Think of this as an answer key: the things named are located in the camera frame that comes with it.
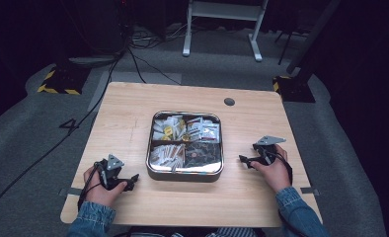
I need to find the pile of white brown sachets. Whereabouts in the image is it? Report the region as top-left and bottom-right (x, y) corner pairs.
(148, 143), (187, 169)

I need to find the thin black floor cable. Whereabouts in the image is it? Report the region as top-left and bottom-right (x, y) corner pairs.
(127, 47), (183, 86)

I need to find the person's left hand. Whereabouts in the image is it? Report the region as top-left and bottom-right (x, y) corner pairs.
(82, 164), (128, 208)

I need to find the right hand-held gripper cable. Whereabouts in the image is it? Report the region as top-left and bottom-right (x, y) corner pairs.
(263, 146), (310, 237)

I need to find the pile of white silver packets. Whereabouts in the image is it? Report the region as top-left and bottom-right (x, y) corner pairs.
(185, 116), (221, 144)

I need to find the white metal stand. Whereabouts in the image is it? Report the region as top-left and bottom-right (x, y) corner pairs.
(181, 0), (271, 63)

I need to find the left hand-held gripper cable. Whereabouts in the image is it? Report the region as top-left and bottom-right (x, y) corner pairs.
(77, 160), (108, 212)

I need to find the black yellow striped base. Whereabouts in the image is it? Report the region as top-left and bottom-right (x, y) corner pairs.
(37, 64), (92, 97)
(272, 75), (317, 104)

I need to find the brown compartment box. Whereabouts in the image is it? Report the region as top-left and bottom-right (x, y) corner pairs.
(145, 110), (225, 184)

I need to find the pile of dark packets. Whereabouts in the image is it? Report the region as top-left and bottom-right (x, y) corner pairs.
(184, 143), (223, 169)

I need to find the person's striped clothing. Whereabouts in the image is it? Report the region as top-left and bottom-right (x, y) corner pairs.
(115, 226), (260, 237)

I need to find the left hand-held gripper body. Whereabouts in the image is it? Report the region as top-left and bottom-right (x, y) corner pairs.
(94, 153), (131, 193)

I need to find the pile of white yellow packets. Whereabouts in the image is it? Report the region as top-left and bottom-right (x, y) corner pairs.
(151, 115), (187, 142)

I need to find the bundle of floor cables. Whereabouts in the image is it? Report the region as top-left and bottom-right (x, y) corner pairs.
(128, 22), (196, 51)

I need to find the long black floor cable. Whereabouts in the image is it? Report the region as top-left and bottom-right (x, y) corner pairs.
(0, 48), (126, 222)

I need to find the black slanted pole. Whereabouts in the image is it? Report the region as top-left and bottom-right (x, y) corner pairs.
(285, 0), (343, 75)

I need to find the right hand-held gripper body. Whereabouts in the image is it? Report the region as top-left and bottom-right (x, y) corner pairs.
(252, 134), (287, 166)

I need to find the hand-held gripper cable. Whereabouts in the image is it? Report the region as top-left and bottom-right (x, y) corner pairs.
(263, 146), (310, 237)
(77, 160), (108, 212)

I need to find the person's right hand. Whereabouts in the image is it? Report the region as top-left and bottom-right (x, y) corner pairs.
(249, 144), (292, 194)

